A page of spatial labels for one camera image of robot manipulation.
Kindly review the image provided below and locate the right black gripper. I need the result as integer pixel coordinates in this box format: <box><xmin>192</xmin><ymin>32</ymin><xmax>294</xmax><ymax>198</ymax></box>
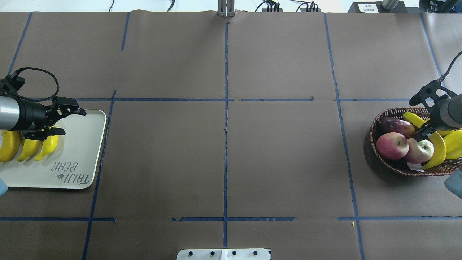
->
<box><xmin>412</xmin><ymin>101</ymin><xmax>448</xmax><ymax>142</ymax></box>

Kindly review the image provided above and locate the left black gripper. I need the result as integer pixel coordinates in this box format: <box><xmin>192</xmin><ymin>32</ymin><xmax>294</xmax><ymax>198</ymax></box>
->
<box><xmin>14</xmin><ymin>97</ymin><xmax>87</xmax><ymax>140</ymax></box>

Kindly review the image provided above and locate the yellow banana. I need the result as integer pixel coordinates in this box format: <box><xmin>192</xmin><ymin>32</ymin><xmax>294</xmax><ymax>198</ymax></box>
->
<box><xmin>402</xmin><ymin>112</ymin><xmax>447</xmax><ymax>170</ymax></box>
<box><xmin>34</xmin><ymin>135</ymin><xmax>59</xmax><ymax>161</ymax></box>
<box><xmin>0</xmin><ymin>130</ymin><xmax>21</xmax><ymax>163</ymax></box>
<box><xmin>17</xmin><ymin>139</ymin><xmax>42</xmax><ymax>162</ymax></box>

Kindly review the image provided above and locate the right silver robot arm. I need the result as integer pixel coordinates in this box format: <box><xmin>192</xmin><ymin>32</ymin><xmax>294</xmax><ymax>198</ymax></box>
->
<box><xmin>409</xmin><ymin>94</ymin><xmax>462</xmax><ymax>141</ymax></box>

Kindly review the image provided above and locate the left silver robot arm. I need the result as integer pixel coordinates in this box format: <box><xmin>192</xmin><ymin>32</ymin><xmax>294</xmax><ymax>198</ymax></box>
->
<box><xmin>1</xmin><ymin>94</ymin><xmax>86</xmax><ymax>163</ymax></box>

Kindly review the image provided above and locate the brown wicker basket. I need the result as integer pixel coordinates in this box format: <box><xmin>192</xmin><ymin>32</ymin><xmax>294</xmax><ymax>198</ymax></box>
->
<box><xmin>368</xmin><ymin>107</ymin><xmax>462</xmax><ymax>176</ymax></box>

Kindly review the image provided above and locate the pale green-red apple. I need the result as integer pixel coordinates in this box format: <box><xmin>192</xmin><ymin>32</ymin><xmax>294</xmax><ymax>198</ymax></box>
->
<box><xmin>403</xmin><ymin>138</ymin><xmax>435</xmax><ymax>164</ymax></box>

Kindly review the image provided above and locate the yellow starfruit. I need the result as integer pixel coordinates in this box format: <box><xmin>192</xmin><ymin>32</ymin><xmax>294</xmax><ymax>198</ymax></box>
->
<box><xmin>443</xmin><ymin>130</ymin><xmax>462</xmax><ymax>160</ymax></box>

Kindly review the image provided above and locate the red apple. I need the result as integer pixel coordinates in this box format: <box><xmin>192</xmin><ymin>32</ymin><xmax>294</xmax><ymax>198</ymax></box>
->
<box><xmin>376</xmin><ymin>132</ymin><xmax>409</xmax><ymax>160</ymax></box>

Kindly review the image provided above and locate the dark red mango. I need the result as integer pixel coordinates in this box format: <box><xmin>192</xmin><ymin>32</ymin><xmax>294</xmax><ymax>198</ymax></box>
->
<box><xmin>377</xmin><ymin>117</ymin><xmax>416</xmax><ymax>139</ymax></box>

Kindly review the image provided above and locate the white bear tray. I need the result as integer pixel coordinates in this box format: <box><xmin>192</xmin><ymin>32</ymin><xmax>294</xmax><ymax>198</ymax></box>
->
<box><xmin>0</xmin><ymin>110</ymin><xmax>107</xmax><ymax>189</ymax></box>

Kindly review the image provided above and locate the black label box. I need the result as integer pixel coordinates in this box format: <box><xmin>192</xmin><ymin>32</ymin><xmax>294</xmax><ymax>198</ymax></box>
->
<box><xmin>348</xmin><ymin>0</ymin><xmax>421</xmax><ymax>14</ymax></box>

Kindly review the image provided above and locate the white pillar with base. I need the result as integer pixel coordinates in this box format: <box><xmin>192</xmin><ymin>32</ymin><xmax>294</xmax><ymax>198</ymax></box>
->
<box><xmin>176</xmin><ymin>248</ymin><xmax>272</xmax><ymax>260</ymax></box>

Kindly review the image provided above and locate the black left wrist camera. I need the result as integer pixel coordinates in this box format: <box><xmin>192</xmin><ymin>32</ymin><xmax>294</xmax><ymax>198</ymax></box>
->
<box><xmin>0</xmin><ymin>74</ymin><xmax>25</xmax><ymax>97</ymax></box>

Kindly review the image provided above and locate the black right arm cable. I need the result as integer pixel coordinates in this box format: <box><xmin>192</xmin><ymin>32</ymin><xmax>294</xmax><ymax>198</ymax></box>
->
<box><xmin>437</xmin><ymin>51</ymin><xmax>462</xmax><ymax>83</ymax></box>

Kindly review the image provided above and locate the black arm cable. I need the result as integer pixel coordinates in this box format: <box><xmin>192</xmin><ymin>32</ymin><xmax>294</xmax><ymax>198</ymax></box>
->
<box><xmin>437</xmin><ymin>51</ymin><xmax>462</xmax><ymax>83</ymax></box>
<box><xmin>11</xmin><ymin>66</ymin><xmax>60</xmax><ymax>103</ymax></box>

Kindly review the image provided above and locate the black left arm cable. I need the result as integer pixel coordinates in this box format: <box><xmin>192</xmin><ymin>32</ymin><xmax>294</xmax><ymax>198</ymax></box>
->
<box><xmin>11</xmin><ymin>66</ymin><xmax>60</xmax><ymax>103</ymax></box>

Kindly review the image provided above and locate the aluminium frame post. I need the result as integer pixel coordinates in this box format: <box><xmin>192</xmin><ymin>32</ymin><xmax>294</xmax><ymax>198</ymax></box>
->
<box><xmin>217</xmin><ymin>0</ymin><xmax>235</xmax><ymax>17</ymax></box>

